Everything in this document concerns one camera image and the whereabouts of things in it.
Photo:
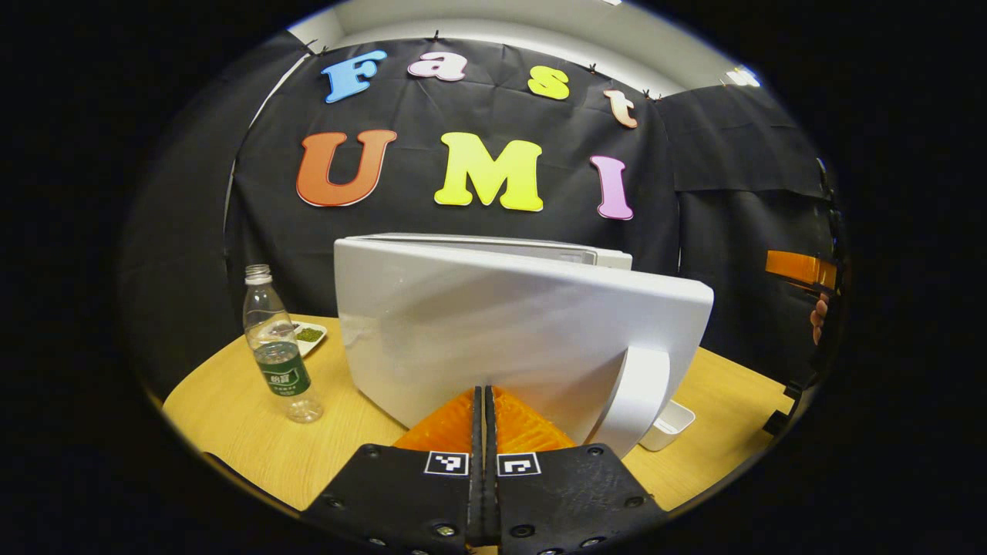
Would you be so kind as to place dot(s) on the clear plastic bottle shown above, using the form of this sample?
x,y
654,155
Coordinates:
x,y
281,370

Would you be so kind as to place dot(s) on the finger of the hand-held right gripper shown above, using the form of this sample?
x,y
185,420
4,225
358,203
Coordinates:
x,y
798,268

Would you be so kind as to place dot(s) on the white rectangular tray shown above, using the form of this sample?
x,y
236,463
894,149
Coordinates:
x,y
671,424

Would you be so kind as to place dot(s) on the black backdrop cloth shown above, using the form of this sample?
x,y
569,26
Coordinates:
x,y
416,116

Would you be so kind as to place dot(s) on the small ceiling light panel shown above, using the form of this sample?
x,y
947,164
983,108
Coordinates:
x,y
742,76

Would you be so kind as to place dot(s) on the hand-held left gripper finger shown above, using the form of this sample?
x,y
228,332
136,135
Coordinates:
x,y
476,478
491,478

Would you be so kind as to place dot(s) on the white divided dish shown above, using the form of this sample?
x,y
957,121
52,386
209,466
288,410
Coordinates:
x,y
310,336

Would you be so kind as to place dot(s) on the white microwave oven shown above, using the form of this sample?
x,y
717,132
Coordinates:
x,y
501,324

